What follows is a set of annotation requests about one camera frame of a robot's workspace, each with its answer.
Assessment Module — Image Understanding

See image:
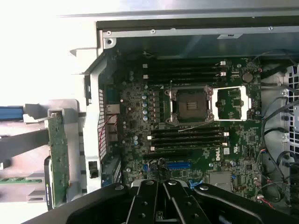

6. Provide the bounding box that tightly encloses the CPU socket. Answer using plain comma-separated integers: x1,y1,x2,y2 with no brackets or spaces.
165,84,214,124

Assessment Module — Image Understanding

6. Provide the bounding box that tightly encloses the red twisted wire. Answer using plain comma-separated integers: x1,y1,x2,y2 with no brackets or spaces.
98,115,117,147

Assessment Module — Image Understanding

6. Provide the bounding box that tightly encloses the silver chipset heat sink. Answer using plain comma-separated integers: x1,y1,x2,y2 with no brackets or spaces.
208,171,234,191

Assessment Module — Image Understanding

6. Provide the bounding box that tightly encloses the green motherboard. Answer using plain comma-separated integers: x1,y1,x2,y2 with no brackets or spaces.
99,55,263,203

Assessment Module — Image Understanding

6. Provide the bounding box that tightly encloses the open black PC case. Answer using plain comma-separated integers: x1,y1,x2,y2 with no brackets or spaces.
69,10,299,224

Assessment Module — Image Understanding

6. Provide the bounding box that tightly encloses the grey parts rack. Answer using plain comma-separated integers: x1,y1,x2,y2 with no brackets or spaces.
0,99,88,203

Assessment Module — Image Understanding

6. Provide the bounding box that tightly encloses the metal disk bay cage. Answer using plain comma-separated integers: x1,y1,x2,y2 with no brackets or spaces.
261,63,299,152

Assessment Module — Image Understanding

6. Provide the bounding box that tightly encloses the hard disk with blue rails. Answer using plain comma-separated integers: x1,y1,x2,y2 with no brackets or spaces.
0,106,24,122

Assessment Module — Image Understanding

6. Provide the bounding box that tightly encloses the blue expansion slot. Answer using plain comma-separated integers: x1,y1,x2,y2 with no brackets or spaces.
166,161,192,170

